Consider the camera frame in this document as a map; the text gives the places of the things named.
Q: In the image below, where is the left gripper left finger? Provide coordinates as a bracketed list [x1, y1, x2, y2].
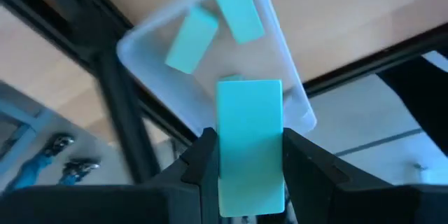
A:
[150, 127, 221, 224]

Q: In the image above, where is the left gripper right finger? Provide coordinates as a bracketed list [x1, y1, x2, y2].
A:
[282, 128, 388, 224]

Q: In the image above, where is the teal wooden block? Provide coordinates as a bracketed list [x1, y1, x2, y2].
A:
[215, 78, 286, 218]
[212, 0, 266, 46]
[164, 5, 220, 75]

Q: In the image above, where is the large black cover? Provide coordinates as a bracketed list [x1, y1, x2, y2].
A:
[376, 47, 448, 148]

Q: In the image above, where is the clear plastic bin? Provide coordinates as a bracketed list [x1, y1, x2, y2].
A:
[115, 0, 318, 137]

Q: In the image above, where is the black aluminium table frame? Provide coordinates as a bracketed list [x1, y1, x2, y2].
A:
[0, 0, 448, 186]

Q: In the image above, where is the blue metal frame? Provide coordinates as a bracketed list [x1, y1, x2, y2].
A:
[0, 97, 53, 176]

